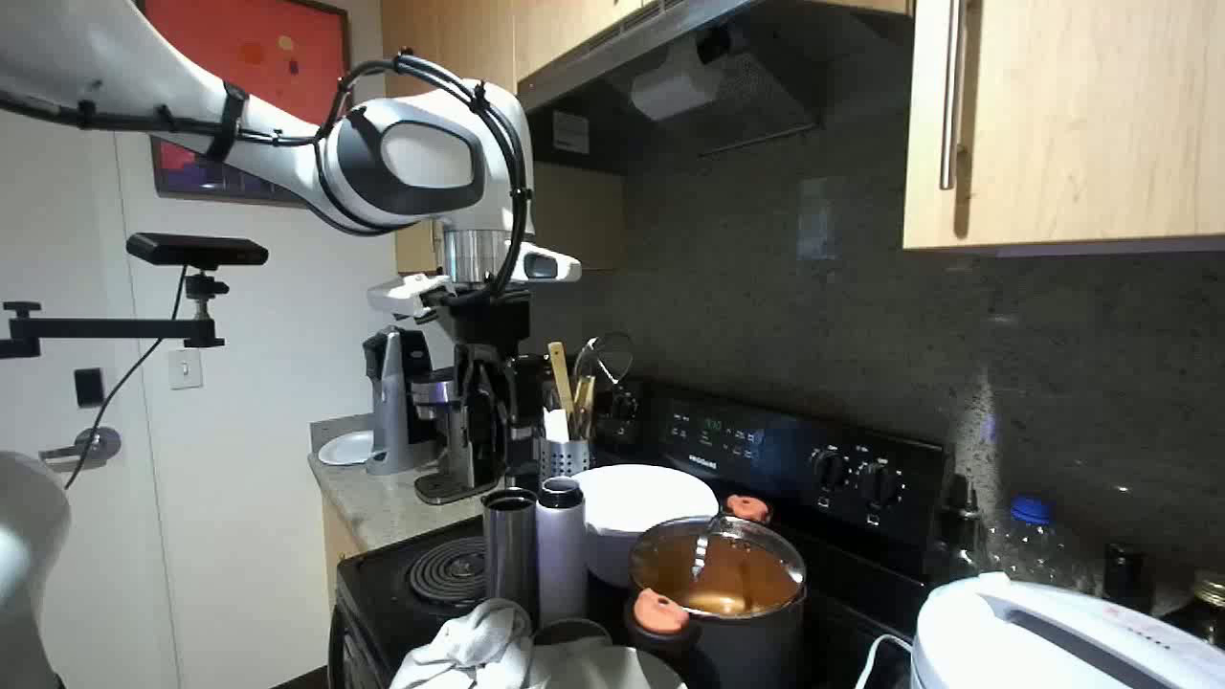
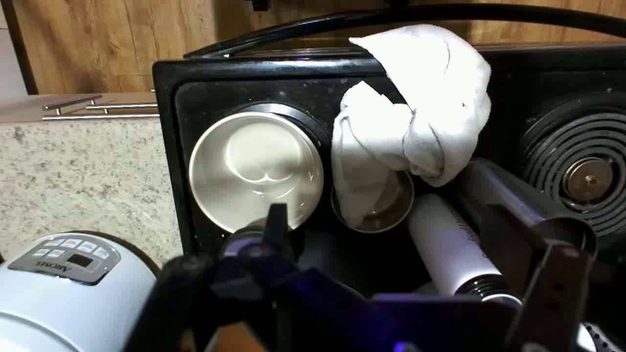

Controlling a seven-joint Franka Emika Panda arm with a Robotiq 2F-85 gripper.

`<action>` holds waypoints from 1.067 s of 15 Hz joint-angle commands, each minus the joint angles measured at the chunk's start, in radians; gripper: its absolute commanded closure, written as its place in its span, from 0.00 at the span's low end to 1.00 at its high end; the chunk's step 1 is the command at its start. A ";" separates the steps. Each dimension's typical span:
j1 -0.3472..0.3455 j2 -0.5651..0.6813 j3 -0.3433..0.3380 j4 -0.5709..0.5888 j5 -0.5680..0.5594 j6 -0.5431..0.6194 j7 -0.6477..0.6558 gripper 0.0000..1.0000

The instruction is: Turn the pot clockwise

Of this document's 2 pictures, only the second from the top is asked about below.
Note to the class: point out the white cloth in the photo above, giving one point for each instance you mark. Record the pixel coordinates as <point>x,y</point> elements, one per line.
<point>424,98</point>

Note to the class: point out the black coil burner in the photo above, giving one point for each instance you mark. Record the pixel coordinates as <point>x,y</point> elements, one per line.
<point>555,129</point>

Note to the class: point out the steel tumbler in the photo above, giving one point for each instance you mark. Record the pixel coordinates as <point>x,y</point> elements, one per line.
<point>502,188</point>

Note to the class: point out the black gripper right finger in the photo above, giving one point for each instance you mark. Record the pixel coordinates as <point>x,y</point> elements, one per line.
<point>555,280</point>

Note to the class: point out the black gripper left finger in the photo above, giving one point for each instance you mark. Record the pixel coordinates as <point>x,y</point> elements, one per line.
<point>228,280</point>

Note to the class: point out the small white ceramic bowl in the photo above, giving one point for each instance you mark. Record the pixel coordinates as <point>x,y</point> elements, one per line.
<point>256,168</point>

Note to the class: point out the black electric stove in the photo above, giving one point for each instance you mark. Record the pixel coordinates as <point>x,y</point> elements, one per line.
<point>217,84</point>

